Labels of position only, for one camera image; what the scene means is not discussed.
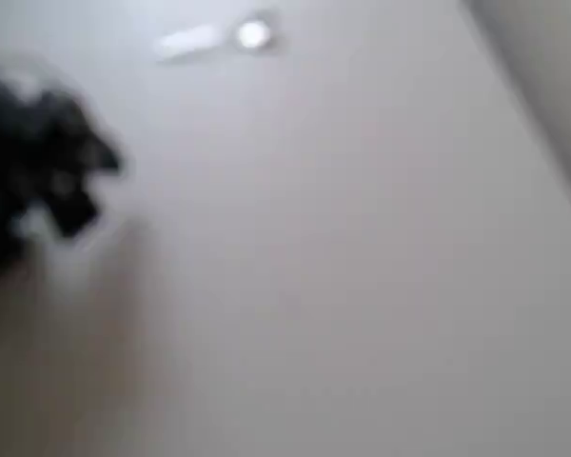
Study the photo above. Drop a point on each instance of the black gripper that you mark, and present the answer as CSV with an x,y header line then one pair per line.
x,y
52,181

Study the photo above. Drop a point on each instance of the shiny metal spoon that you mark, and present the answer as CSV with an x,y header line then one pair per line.
x,y
219,38

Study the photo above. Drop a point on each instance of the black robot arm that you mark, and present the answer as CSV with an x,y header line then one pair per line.
x,y
0,190

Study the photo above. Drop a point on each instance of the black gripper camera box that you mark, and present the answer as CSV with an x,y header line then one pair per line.
x,y
73,212

